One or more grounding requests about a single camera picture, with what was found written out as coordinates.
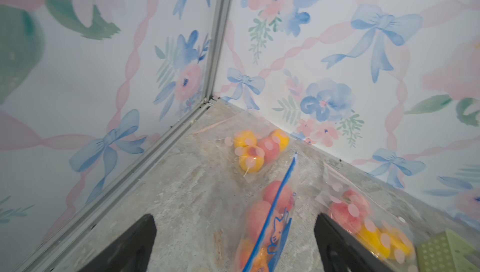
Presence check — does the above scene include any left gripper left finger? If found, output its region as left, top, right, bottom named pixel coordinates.
left=79, top=213, right=157, bottom=272

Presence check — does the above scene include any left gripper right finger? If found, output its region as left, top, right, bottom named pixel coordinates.
left=314, top=213, right=392, bottom=272

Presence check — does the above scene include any pink peach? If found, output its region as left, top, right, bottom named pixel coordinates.
left=258, top=137, right=280, bottom=164
left=262, top=180, right=295, bottom=215
left=342, top=189, right=371, bottom=218
left=328, top=202, right=363, bottom=234

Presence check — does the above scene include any yellow peach with leaf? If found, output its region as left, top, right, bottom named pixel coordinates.
left=356, top=226, right=391, bottom=260

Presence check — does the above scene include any pink zipper clear bag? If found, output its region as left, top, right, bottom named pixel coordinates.
left=316, top=163, right=419, bottom=272
left=194, top=111, right=291, bottom=182

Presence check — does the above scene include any blue zipper clear bag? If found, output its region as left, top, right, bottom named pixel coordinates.
left=231, top=153, right=298, bottom=272

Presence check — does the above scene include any orange peach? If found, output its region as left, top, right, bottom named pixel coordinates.
left=234, top=238, right=269, bottom=272

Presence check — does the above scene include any green plastic basket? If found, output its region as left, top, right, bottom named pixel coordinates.
left=416, top=230, right=480, bottom=272

